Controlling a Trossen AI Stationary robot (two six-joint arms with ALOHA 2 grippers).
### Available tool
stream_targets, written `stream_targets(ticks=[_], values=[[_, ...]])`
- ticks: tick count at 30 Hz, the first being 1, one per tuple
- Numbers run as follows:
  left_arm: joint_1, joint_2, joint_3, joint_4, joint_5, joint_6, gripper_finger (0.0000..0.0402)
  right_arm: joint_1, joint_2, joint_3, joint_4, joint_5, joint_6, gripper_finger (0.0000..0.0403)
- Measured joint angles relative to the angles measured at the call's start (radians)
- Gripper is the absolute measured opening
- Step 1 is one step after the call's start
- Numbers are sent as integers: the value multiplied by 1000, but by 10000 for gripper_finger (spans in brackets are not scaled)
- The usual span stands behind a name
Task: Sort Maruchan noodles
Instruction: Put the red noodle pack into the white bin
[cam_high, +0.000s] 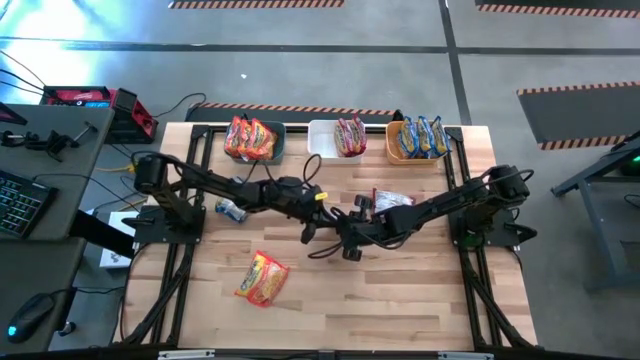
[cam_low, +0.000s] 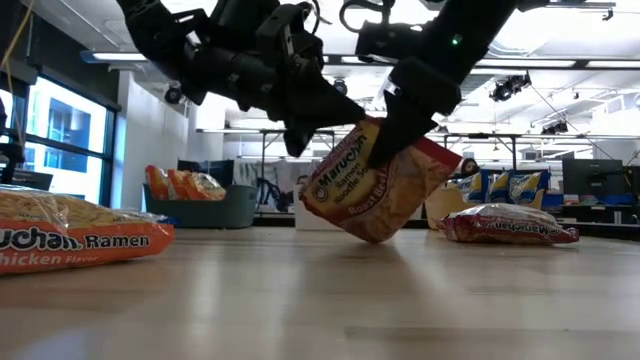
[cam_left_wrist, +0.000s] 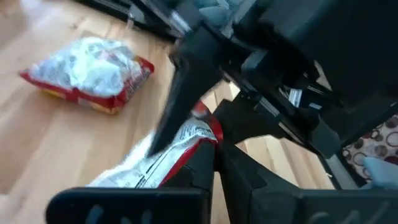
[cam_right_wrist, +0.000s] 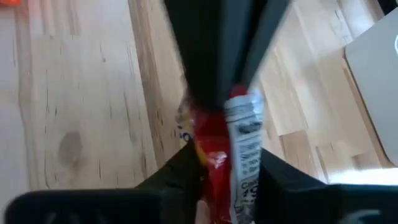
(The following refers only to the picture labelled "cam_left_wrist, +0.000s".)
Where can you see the light blue cloth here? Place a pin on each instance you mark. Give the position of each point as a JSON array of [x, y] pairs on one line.
[[217, 12], [382, 172]]

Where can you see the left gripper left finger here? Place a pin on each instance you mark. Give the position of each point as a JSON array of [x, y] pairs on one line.
[[199, 174]]

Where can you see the red Maruchan noodle pack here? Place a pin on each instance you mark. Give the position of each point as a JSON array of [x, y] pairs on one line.
[[87, 71], [146, 174]]

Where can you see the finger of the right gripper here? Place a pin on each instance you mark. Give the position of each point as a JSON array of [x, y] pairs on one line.
[[245, 121], [186, 93]]

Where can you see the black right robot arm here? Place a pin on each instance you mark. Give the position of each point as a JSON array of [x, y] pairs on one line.
[[342, 46]]

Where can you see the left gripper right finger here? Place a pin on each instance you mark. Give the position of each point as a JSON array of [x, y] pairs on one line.
[[248, 199]]

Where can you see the circle-patterned cloth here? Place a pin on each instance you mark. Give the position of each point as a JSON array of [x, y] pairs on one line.
[[379, 143]]

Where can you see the black aluminium rig frame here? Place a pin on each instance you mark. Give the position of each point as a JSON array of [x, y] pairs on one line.
[[155, 18]]

